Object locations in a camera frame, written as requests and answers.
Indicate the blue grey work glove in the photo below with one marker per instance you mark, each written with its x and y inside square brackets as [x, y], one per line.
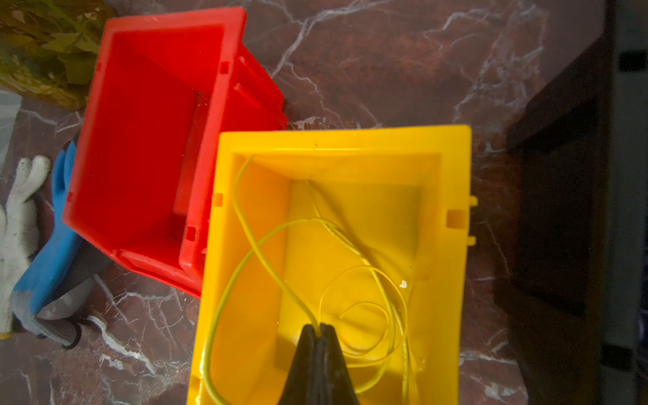
[65, 262]

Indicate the yellow plastic bin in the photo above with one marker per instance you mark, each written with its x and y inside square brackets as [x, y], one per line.
[365, 230]

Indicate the white knit work glove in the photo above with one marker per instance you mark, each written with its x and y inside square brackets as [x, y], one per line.
[19, 231]

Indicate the artificial plant in vase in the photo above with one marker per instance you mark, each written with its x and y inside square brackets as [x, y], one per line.
[49, 49]

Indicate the red plastic bin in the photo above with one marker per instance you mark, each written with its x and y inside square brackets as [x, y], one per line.
[165, 88]

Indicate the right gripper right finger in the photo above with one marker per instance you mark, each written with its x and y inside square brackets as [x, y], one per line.
[334, 385]

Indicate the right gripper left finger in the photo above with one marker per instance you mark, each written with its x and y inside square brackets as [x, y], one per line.
[301, 383]

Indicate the black plastic bin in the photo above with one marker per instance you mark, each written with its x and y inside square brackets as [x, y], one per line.
[545, 297]

